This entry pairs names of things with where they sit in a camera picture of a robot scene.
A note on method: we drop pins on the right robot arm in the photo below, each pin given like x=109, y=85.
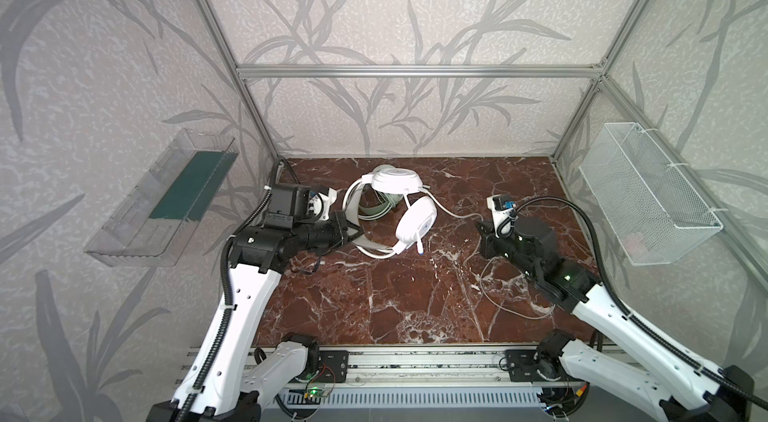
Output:
x=666, y=380

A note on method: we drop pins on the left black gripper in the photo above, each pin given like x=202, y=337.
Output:
x=335, y=232

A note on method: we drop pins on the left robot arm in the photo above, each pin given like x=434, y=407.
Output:
x=252, y=262

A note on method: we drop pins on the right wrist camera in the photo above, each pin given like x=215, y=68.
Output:
x=504, y=214

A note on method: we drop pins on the white wire mesh basket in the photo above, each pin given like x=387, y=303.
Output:
x=652, y=207

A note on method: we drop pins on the aluminium frame crossbar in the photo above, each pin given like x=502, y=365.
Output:
x=254, y=71

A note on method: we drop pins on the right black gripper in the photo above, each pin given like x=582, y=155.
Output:
x=492, y=240

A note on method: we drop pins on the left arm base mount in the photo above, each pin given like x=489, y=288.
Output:
x=331, y=367

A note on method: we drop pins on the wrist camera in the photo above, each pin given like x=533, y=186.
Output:
x=504, y=214
x=321, y=199

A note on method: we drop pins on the mint green headphones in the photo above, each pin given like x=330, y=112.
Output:
x=386, y=202

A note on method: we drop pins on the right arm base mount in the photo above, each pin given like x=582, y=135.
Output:
x=526, y=365

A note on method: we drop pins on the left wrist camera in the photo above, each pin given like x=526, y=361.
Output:
x=321, y=199

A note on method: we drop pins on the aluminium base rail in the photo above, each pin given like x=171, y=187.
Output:
x=411, y=365

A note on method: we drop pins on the clear plastic wall bin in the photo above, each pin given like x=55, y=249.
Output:
x=156, y=221

